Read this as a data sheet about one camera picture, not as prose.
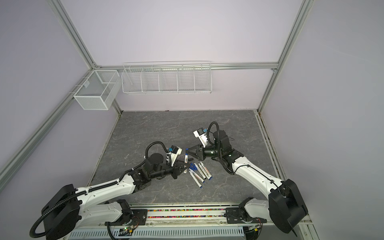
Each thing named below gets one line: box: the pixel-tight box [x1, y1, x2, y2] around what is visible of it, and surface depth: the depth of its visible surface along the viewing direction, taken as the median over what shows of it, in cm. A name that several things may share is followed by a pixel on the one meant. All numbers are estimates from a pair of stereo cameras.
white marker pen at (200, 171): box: [193, 162, 207, 180], surface depth 90 cm
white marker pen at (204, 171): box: [198, 162, 211, 180], surface depth 90 cm
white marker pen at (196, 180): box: [189, 170, 203, 189], surface depth 87 cm
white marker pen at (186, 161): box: [183, 153, 189, 174], surface depth 75 cm
